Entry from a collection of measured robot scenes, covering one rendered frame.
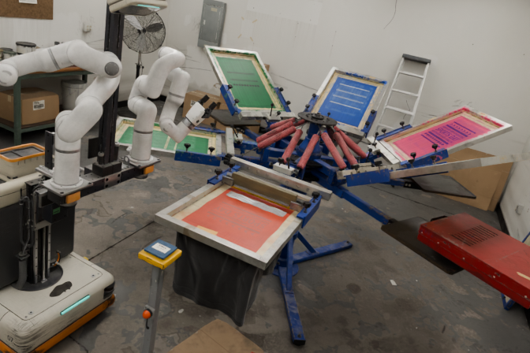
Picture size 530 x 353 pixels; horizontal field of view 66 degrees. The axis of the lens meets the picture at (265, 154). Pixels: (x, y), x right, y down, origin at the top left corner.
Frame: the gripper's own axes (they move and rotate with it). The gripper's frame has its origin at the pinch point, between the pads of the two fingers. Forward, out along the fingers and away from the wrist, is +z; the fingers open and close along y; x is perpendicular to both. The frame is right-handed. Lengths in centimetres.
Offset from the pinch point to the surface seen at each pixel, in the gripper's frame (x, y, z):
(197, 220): 15, -40, -47
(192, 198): 17, -25, -44
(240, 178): 41.5, -16.4, -20.2
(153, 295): 4, -63, -78
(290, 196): 53, -43, -7
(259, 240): 29, -65, -32
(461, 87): 359, 105, 249
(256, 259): 16, -80, -35
